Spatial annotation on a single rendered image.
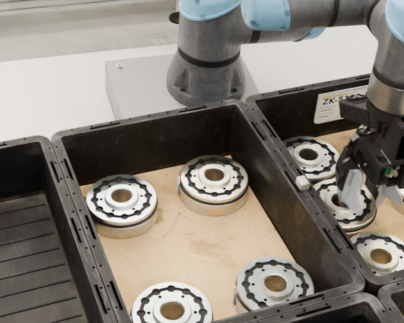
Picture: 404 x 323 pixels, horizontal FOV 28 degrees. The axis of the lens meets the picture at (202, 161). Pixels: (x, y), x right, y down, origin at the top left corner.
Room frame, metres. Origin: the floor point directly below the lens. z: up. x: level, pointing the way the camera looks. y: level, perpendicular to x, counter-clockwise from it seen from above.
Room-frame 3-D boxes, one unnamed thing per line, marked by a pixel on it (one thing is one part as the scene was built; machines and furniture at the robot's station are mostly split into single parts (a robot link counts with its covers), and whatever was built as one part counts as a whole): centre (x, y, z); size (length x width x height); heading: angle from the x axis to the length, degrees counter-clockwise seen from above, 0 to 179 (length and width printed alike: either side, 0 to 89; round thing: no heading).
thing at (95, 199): (0.83, 0.11, 0.86); 0.10 x 0.10 x 0.01
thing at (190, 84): (1.26, 0.00, 0.81); 0.15 x 0.15 x 0.10
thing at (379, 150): (0.84, -0.25, 1.00); 0.09 x 0.08 x 0.12; 21
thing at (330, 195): (0.85, -0.21, 0.87); 0.05 x 0.05 x 0.01
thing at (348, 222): (0.85, -0.21, 0.86); 0.10 x 0.10 x 0.01
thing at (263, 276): (0.69, -0.11, 0.86); 0.05 x 0.05 x 0.01
